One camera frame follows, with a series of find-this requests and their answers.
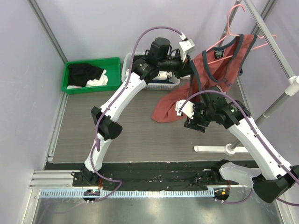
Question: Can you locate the red tank top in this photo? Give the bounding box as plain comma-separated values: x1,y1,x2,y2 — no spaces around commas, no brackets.
151,34,257,123

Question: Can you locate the green plastic tray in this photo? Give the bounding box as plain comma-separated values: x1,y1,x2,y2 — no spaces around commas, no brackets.
61,57,121,94

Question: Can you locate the pink wire hanger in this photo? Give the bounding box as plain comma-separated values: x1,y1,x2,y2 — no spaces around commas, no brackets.
206,0,277,65

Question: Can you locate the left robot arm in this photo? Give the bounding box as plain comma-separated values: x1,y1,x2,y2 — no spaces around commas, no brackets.
77,37,195,186

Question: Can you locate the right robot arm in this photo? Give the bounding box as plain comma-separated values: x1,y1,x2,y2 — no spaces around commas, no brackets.
175,90,299,203

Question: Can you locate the white plastic basket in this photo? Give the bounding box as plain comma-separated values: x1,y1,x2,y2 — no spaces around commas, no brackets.
121,52,180,91

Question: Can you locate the white garment in tray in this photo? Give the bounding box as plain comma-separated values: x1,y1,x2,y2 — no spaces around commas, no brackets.
66,69,109,90

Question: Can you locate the grey clothes rack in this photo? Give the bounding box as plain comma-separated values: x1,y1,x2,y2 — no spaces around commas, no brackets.
194,0,299,156

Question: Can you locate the black garment in tray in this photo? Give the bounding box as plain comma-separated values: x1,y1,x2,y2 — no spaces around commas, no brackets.
67,63,104,89

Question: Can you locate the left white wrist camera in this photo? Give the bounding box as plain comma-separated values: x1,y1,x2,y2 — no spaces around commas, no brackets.
178,33,195,61

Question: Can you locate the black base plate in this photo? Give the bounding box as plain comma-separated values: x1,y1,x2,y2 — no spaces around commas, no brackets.
71,161,232,191

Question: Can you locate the white slotted cable duct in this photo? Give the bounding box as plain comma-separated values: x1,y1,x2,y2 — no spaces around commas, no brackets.
40,188,214,199

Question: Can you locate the grey aluminium frame post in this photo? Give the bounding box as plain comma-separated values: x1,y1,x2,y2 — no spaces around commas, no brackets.
28,0,68,64

